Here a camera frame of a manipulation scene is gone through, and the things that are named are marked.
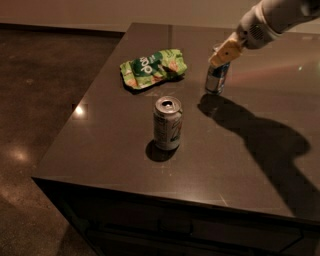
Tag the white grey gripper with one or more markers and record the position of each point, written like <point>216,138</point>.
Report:
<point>252,33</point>

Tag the blue silver redbull can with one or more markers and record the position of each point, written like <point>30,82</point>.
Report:
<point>216,77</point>

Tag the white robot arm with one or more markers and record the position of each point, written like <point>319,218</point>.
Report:
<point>282,15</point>

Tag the green rice chip bag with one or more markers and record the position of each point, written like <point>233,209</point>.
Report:
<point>144,72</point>

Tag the white green soda can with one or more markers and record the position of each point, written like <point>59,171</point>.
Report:
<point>167,120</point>

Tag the dark cabinet with drawers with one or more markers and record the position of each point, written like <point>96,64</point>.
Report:
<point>118,223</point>

